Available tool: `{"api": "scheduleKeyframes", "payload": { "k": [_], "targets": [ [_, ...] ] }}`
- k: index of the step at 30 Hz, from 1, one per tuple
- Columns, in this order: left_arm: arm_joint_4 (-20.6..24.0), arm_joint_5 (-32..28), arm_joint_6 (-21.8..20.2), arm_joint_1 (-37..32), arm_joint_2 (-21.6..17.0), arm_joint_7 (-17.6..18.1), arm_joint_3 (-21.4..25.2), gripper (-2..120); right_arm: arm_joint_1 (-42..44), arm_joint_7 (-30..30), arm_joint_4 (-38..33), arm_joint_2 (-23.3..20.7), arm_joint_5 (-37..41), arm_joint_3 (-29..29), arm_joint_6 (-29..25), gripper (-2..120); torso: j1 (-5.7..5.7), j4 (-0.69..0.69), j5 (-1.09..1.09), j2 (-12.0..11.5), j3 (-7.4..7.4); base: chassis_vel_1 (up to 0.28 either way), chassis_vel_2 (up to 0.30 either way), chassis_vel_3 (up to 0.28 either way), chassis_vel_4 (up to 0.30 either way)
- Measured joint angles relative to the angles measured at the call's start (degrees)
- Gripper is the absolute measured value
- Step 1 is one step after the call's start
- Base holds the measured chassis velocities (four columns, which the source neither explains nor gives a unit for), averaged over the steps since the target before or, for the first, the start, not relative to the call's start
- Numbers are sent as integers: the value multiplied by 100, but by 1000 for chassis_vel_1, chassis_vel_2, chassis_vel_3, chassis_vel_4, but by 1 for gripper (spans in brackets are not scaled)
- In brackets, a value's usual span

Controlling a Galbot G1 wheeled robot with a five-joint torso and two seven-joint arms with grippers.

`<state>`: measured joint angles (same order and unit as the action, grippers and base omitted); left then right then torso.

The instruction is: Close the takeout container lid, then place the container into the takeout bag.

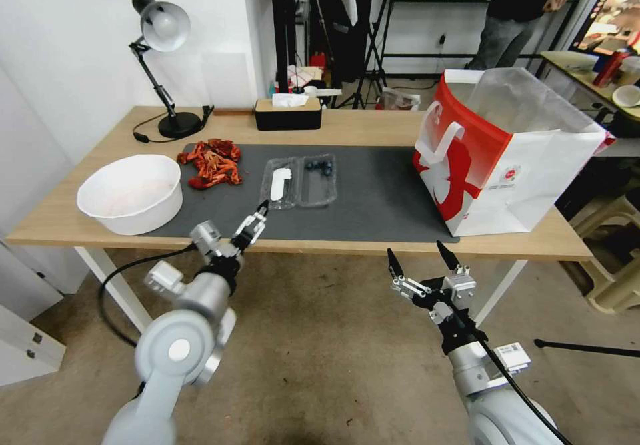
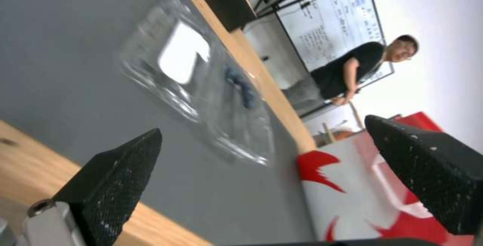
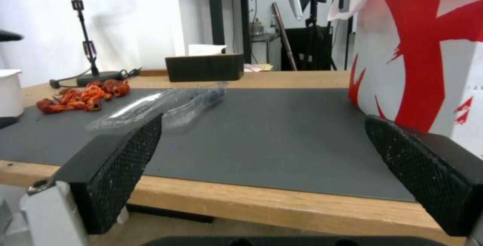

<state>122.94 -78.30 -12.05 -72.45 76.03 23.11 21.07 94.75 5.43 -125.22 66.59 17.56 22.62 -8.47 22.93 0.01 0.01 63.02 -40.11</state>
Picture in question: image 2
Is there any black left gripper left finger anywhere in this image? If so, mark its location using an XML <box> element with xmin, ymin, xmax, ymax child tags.
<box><xmin>22</xmin><ymin>128</ymin><xmax>164</xmax><ymax>246</ymax></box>

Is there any white label on container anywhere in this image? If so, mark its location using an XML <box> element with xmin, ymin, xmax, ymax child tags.
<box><xmin>158</xmin><ymin>22</ymin><xmax>211</xmax><ymax>85</ymax></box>

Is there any clear plastic takeout container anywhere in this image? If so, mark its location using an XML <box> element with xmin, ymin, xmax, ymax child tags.
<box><xmin>117</xmin><ymin>0</ymin><xmax>275</xmax><ymax>167</ymax></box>

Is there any grey table mat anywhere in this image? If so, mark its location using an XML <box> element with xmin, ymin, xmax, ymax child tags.
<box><xmin>0</xmin><ymin>0</ymin><xmax>329</xmax><ymax>242</ymax></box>

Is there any person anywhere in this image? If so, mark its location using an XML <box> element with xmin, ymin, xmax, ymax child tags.
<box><xmin>310</xmin><ymin>34</ymin><xmax>420</xmax><ymax>106</ymax></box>

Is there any blue food in container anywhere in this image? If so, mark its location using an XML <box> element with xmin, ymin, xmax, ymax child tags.
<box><xmin>222</xmin><ymin>64</ymin><xmax>258</xmax><ymax>109</ymax></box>

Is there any whiteboard on black stand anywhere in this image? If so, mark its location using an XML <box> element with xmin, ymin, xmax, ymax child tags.
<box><xmin>258</xmin><ymin>0</ymin><xmax>395</xmax><ymax>116</ymax></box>

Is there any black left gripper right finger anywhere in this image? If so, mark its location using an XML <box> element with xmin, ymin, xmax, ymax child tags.
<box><xmin>363</xmin><ymin>114</ymin><xmax>483</xmax><ymax>236</ymax></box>

